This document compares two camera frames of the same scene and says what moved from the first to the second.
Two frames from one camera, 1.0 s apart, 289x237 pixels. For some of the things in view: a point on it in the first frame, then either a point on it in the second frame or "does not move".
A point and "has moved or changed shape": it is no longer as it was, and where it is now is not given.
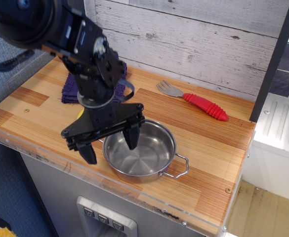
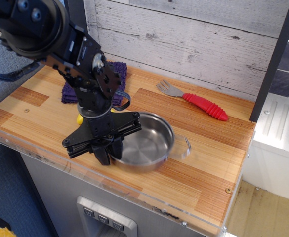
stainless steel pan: x=155 y=153 has moved or changed shape
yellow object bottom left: x=5 y=232 does not move
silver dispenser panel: x=98 y=220 does not move
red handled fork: x=215 y=109 does not move
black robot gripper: x=99 y=122 to x=100 y=131
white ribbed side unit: x=278 y=132 does not move
